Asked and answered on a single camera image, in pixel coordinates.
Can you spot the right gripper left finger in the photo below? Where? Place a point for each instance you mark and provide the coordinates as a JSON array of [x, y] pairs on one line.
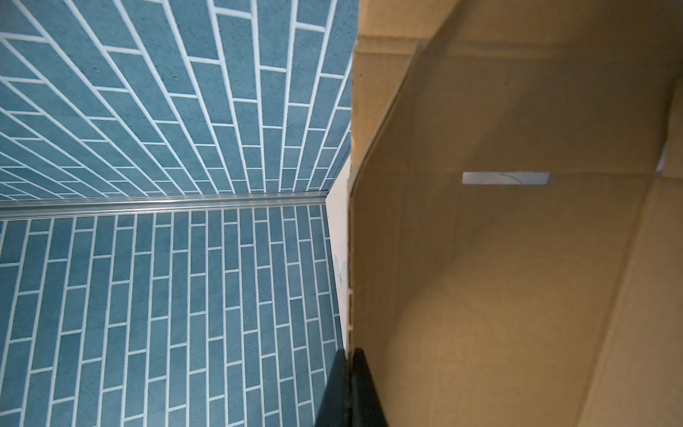
[[334, 410]]

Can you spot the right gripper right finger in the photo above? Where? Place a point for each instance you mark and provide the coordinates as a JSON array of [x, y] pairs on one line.
[[365, 406]]

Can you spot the brown cardboard box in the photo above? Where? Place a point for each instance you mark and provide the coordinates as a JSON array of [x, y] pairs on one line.
[[516, 211]]

